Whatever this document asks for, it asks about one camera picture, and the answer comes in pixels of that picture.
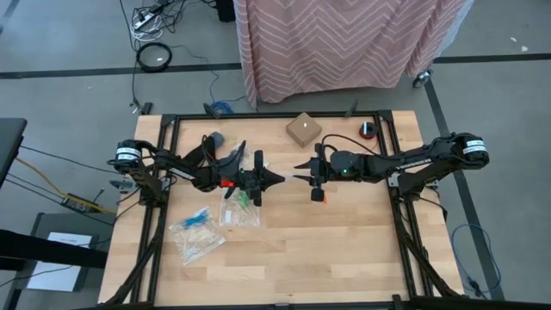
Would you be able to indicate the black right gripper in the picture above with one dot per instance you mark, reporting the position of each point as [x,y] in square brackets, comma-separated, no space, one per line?
[340,165]

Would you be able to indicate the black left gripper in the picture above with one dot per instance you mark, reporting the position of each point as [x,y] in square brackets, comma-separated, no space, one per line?
[254,178]

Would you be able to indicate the green rubber band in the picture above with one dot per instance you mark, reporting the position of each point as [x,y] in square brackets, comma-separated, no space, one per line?
[246,202]
[241,198]

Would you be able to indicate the blue rubber band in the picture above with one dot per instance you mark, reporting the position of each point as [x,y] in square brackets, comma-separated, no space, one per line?
[188,223]
[199,217]

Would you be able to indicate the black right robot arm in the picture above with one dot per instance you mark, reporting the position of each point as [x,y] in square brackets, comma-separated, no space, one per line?
[409,161]

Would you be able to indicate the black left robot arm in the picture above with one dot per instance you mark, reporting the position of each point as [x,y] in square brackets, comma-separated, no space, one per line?
[163,161]

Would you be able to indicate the small cardboard box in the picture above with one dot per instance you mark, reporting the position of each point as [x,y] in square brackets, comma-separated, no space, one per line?
[303,128]

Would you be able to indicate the black glove-like object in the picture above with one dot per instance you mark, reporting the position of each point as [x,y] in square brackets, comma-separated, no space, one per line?
[217,138]

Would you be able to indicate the pink chevron curtain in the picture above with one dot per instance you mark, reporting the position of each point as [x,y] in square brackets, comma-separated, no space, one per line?
[336,43]

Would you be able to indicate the black floor box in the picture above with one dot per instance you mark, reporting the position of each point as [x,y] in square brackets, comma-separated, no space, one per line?
[226,10]

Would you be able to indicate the grey floor mat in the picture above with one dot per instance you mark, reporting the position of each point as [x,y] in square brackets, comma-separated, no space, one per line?
[101,224]

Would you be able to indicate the black power brick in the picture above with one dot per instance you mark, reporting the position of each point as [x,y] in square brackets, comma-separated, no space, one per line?
[77,203]

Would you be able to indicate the white power strip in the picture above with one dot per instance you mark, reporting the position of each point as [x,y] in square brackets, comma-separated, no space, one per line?
[144,20]

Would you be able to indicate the white paper sheet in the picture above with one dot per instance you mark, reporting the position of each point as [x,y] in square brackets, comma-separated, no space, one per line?
[56,279]

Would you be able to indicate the black bar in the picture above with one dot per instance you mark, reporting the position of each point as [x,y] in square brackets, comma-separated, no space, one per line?
[43,249]

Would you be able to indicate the black side desk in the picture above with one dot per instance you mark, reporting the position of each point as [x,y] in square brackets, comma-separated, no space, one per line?
[10,146]

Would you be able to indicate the black aluminium table frame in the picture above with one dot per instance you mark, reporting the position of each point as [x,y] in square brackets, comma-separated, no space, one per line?
[258,115]

